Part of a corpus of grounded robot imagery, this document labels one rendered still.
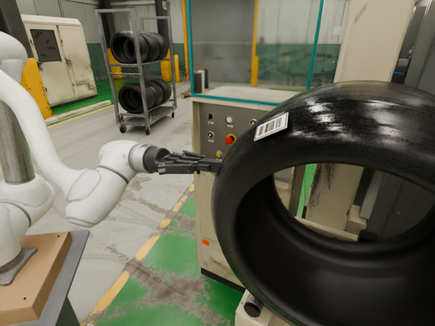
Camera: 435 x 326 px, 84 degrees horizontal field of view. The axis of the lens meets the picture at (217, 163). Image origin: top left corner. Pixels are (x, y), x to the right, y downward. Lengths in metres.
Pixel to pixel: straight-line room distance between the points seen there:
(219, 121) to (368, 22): 0.74
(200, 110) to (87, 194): 0.74
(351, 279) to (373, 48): 0.61
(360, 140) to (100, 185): 0.63
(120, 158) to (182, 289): 1.29
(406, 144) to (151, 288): 1.76
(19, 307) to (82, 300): 0.91
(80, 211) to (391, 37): 0.87
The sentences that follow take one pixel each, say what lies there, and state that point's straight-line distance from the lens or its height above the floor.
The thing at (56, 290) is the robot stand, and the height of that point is 0.65.
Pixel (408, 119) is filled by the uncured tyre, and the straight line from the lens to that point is 0.41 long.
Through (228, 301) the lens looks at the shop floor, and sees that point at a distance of 1.82.
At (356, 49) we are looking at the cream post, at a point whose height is 1.50.
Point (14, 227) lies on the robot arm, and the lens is 1.21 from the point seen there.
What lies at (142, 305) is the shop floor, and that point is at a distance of 1.87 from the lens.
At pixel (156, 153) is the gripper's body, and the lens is 0.70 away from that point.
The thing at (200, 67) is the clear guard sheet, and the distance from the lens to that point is 1.21.
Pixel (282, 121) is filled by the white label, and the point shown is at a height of 1.40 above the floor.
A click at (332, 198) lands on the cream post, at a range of 0.88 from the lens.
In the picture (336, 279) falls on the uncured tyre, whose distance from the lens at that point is 0.84.
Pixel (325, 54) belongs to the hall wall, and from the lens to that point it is 9.71.
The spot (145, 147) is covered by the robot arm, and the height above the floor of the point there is 1.24.
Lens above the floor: 1.52
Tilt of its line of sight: 27 degrees down
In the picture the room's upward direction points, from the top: straight up
